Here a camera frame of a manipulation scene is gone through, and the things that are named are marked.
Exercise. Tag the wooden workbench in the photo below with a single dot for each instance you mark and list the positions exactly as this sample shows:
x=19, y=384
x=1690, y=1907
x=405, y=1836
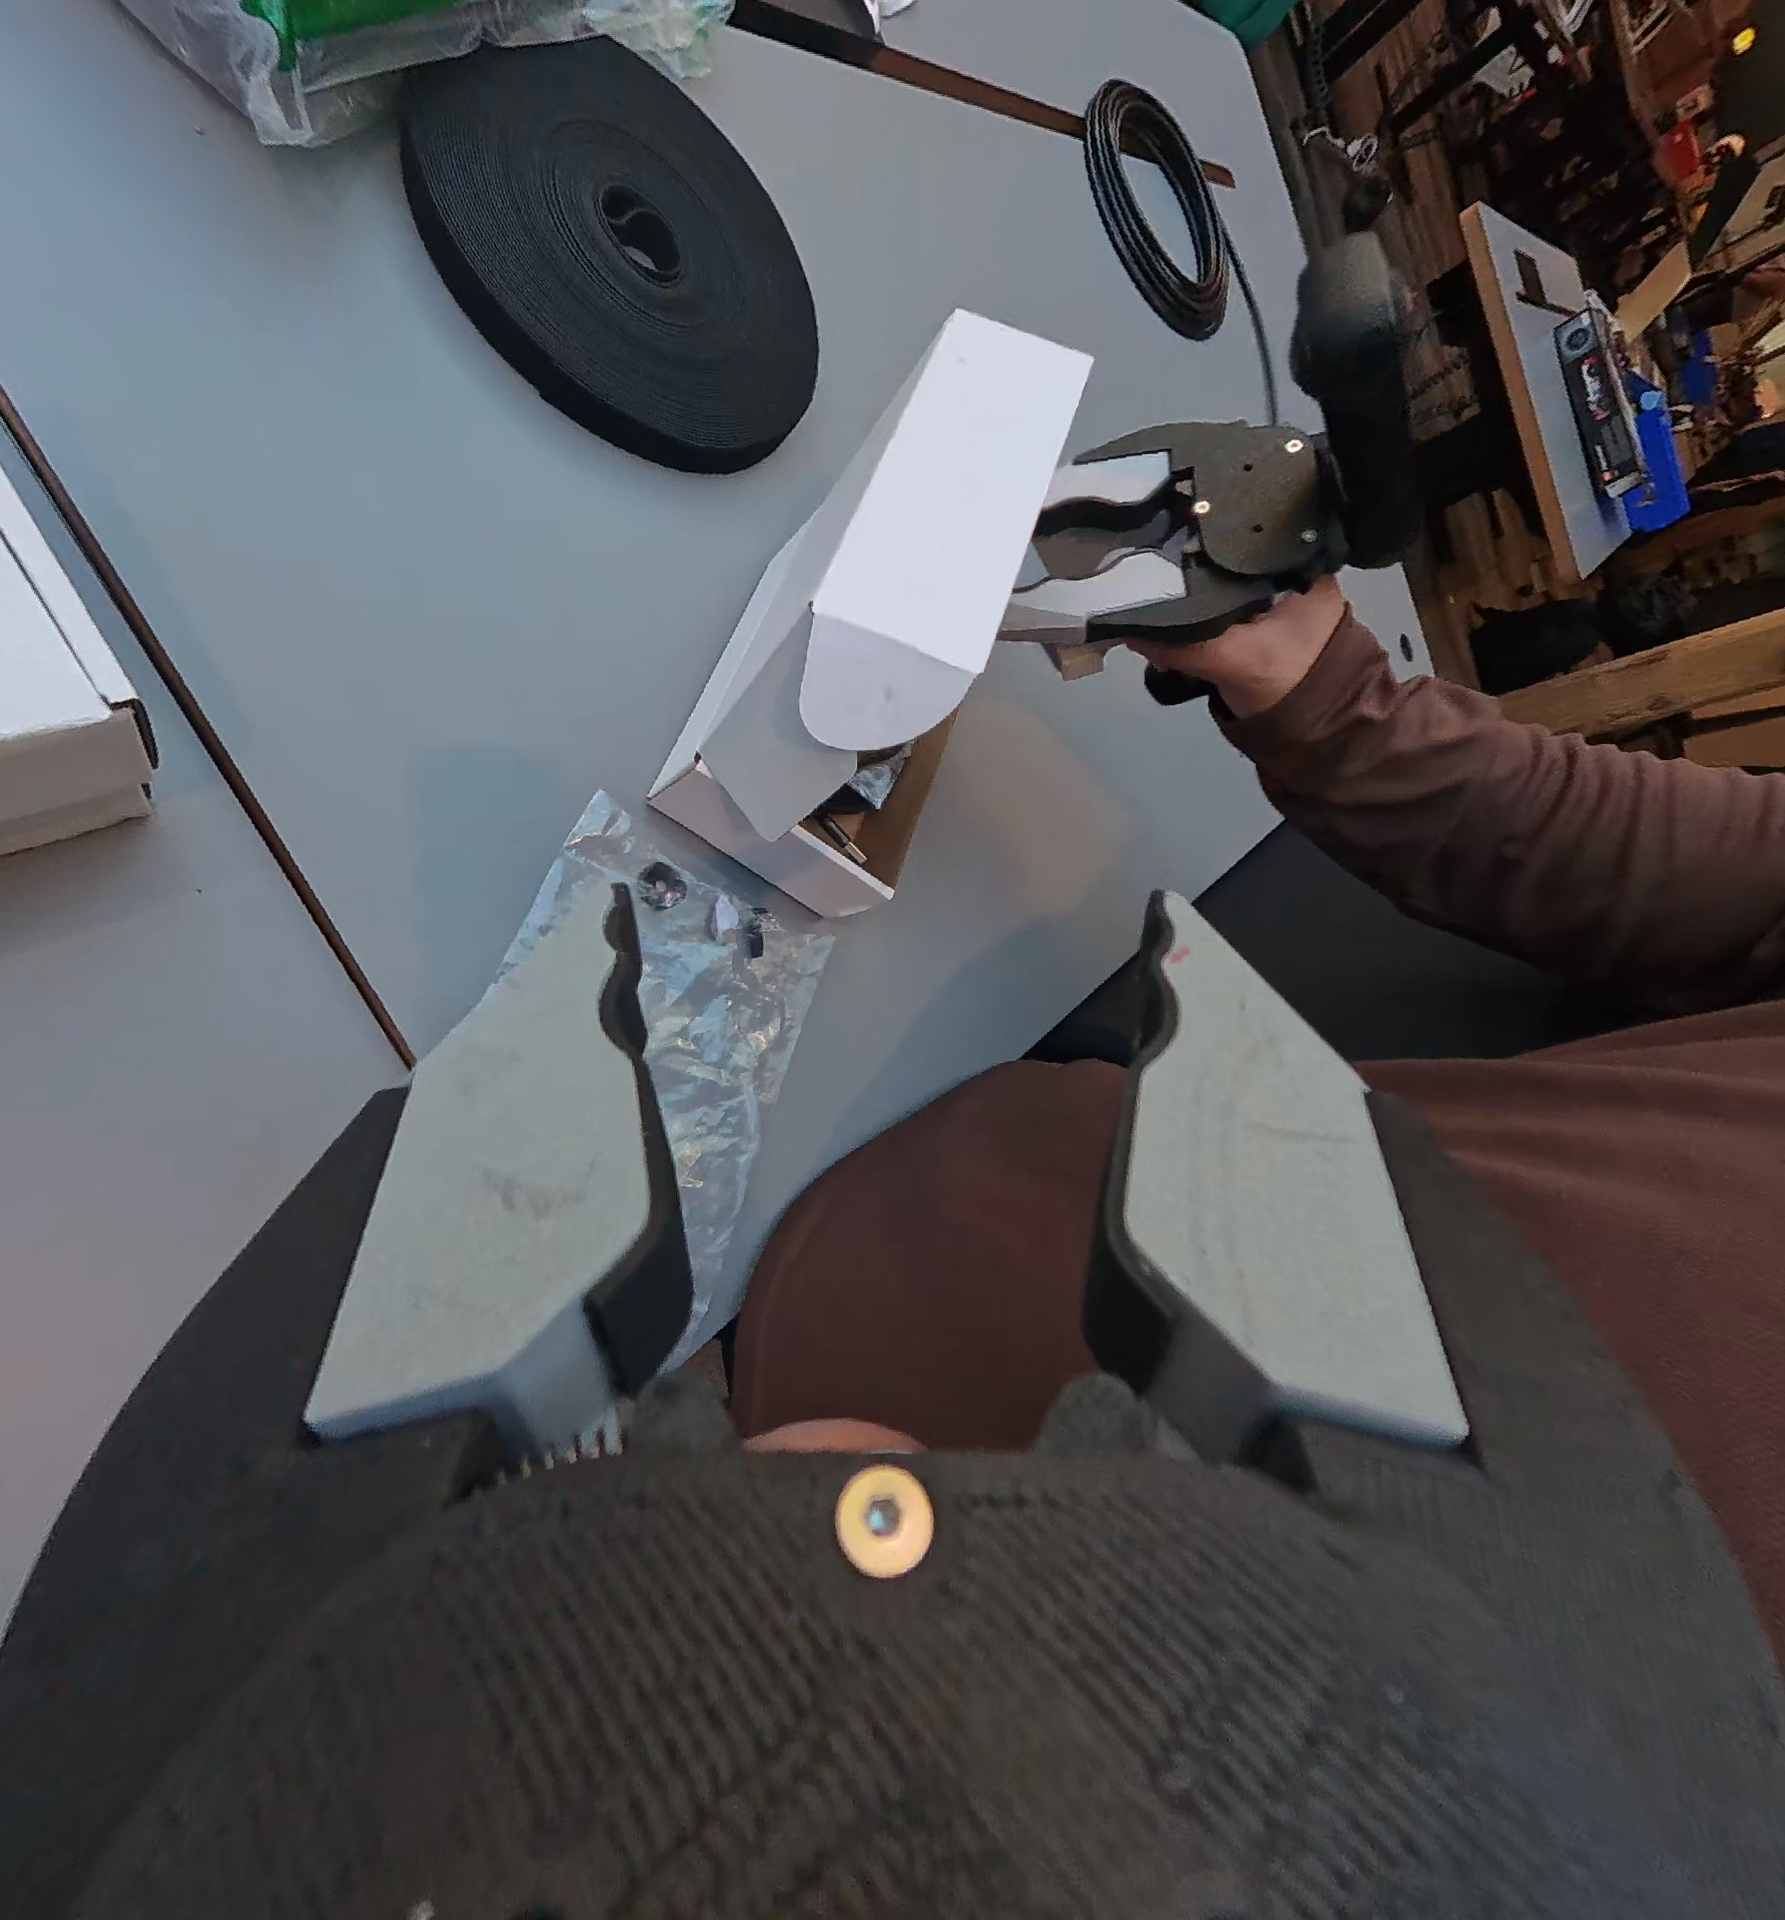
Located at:
x=1658, y=689

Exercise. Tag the pile of white cardboard boxes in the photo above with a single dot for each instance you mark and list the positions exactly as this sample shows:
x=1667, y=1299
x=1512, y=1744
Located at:
x=6, y=676

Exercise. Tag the cluttered workshop benches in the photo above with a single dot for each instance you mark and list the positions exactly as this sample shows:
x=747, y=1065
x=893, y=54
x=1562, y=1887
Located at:
x=1583, y=91

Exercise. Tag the person's right forearm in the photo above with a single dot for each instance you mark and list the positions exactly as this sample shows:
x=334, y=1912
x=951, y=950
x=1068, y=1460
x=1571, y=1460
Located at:
x=1507, y=840

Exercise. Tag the small white cardboard box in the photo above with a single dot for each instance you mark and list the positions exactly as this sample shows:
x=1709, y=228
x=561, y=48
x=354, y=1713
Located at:
x=922, y=511

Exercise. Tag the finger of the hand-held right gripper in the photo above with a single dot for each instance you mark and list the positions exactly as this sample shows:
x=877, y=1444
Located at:
x=1103, y=601
x=1116, y=487

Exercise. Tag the clear bag with green strip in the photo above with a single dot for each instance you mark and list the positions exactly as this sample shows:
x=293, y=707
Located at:
x=384, y=60

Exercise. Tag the white table with wooden edge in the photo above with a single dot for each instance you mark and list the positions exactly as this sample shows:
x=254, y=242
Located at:
x=1532, y=420

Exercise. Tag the person's right hand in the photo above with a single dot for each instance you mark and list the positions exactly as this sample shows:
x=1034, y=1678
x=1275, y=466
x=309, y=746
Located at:
x=1252, y=661

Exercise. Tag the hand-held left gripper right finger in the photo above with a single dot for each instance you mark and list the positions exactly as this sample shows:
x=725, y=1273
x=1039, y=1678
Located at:
x=1268, y=1214

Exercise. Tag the crinkled empty clear plastic bag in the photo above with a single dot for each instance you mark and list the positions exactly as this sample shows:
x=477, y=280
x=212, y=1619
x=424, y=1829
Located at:
x=710, y=1049

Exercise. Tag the blue plastic bin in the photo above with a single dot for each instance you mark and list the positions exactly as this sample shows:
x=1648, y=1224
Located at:
x=1658, y=451

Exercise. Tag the black hook-and-loop tape roll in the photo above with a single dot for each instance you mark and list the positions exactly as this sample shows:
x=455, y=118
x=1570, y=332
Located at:
x=531, y=299

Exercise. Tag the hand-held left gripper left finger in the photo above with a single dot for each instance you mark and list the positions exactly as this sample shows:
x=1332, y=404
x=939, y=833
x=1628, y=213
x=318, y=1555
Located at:
x=503, y=1214

